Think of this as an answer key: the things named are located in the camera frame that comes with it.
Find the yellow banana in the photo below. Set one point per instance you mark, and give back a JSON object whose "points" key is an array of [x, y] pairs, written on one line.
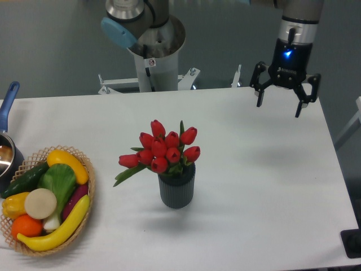
{"points": [[62, 233]]}

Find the red tulip bouquet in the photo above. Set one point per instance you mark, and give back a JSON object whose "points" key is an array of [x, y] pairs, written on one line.
{"points": [[169, 155]]}

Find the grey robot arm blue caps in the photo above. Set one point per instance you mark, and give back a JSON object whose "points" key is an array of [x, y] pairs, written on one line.
{"points": [[154, 37]]}

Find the dark grey ribbed vase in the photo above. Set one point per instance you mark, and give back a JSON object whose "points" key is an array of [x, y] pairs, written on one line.
{"points": [[177, 192]]}

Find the green cucumber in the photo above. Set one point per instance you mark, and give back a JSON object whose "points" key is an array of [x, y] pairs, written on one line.
{"points": [[26, 182]]}

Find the yellow bell pepper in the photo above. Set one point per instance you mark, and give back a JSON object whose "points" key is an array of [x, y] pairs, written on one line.
{"points": [[14, 206]]}

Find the black clamp at table corner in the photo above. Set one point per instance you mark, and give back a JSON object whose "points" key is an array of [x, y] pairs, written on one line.
{"points": [[351, 243]]}

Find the blue handled saucepan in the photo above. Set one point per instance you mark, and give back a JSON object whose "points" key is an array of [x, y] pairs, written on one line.
{"points": [[11, 157]]}

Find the green bok choy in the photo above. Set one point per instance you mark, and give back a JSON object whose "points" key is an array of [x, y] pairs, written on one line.
{"points": [[61, 180]]}

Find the white furniture leg right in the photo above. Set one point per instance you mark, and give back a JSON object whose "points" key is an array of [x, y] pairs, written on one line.
{"points": [[349, 129]]}

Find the yellow squash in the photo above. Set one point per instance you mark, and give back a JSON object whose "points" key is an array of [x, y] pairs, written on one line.
{"points": [[63, 157]]}

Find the orange fruit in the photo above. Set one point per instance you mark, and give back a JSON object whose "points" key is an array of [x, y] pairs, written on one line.
{"points": [[26, 226]]}

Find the beige round disc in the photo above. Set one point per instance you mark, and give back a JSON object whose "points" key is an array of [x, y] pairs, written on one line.
{"points": [[40, 203]]}

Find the woven wicker basket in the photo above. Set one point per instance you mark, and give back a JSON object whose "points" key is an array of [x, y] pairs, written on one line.
{"points": [[30, 162]]}

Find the purple eggplant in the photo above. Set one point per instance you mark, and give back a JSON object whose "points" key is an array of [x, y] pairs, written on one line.
{"points": [[75, 197]]}

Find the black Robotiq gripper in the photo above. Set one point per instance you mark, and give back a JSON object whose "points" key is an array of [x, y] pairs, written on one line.
{"points": [[292, 59]]}

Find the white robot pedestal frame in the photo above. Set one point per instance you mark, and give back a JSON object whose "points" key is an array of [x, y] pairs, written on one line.
{"points": [[155, 74]]}

